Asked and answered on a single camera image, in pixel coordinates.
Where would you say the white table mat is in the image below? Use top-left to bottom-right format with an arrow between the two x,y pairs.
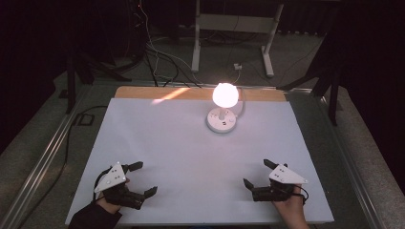
65,97 -> 335,226

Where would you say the black floor bracket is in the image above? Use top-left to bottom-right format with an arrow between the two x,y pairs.
73,113 -> 96,127

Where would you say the white round power socket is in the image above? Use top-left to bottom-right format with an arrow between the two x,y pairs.
205,107 -> 239,135

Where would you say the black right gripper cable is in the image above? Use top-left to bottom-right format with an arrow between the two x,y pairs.
294,185 -> 310,205

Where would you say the glowing white globe lamp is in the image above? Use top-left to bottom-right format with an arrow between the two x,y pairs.
211,82 -> 240,121

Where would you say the black stand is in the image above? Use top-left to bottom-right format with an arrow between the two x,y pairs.
64,44 -> 132,115
277,6 -> 344,127

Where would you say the black floor cable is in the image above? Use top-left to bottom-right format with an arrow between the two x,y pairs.
17,105 -> 109,229

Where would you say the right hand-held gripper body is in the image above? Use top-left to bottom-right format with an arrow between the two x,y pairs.
251,162 -> 309,203

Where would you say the white power socket cable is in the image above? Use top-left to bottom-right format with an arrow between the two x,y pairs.
236,88 -> 247,118

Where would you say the bundle of floor cables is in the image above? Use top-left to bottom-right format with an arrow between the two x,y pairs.
137,0 -> 203,89

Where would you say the person's left hand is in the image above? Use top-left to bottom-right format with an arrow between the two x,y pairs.
95,177 -> 132,215

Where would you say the white metal stand frame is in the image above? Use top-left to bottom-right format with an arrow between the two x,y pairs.
190,0 -> 286,78

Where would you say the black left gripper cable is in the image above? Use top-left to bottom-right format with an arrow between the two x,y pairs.
92,167 -> 113,202

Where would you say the person's right hand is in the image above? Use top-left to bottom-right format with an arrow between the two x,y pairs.
271,184 -> 308,221

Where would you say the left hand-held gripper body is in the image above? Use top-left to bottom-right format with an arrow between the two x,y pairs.
94,161 -> 146,211

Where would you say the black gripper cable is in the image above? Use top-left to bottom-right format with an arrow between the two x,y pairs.
294,185 -> 310,205
92,167 -> 113,202

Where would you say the aluminium floor rail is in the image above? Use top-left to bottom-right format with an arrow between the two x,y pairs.
313,90 -> 387,229
0,85 -> 94,229

